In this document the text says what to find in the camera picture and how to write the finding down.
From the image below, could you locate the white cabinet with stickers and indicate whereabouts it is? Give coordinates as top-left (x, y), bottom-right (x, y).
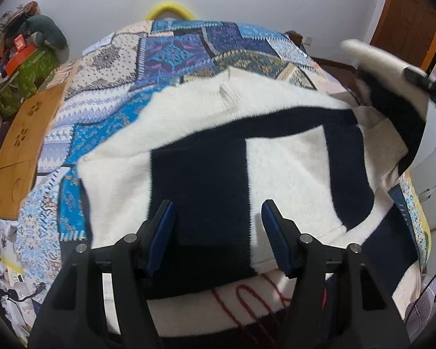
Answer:
top-left (408, 102), bottom-right (436, 234)

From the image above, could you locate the pile of patterned clothes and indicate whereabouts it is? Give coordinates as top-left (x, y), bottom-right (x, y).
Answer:
top-left (0, 1), bottom-right (40, 65)

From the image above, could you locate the white and navy fuzzy sweater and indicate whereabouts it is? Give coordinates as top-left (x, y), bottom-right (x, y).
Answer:
top-left (76, 38), bottom-right (432, 296)

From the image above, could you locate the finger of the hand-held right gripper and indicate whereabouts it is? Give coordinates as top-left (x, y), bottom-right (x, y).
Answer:
top-left (403, 65), bottom-right (436, 117)

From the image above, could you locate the black cable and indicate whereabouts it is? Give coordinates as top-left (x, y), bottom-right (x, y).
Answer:
top-left (0, 282), bottom-right (46, 303)

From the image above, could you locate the brown wooden door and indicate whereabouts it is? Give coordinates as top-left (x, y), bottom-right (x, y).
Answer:
top-left (370, 0), bottom-right (436, 78)

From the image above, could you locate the blue patchwork bedspread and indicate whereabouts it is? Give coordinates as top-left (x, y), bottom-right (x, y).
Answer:
top-left (16, 19), bottom-right (432, 307)

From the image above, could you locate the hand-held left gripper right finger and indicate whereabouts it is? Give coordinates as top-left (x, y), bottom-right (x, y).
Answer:
top-left (261, 199), bottom-right (412, 349)

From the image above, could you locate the green patterned storage bag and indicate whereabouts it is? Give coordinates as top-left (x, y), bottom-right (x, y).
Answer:
top-left (0, 45), bottom-right (61, 117)

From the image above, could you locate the orange box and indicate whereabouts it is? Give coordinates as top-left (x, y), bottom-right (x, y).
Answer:
top-left (5, 34), bottom-right (36, 75)

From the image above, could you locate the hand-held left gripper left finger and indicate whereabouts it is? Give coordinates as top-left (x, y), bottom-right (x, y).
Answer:
top-left (28, 200), bottom-right (177, 349)

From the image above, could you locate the wooden lap table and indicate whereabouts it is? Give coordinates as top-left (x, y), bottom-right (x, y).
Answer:
top-left (0, 63), bottom-right (78, 221)

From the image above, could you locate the cream blanket with red stitching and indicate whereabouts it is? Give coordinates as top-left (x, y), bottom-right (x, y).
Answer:
top-left (103, 258), bottom-right (423, 339)

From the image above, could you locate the dark green plush toy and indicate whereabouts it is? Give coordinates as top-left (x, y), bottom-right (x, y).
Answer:
top-left (25, 15), bottom-right (70, 50)

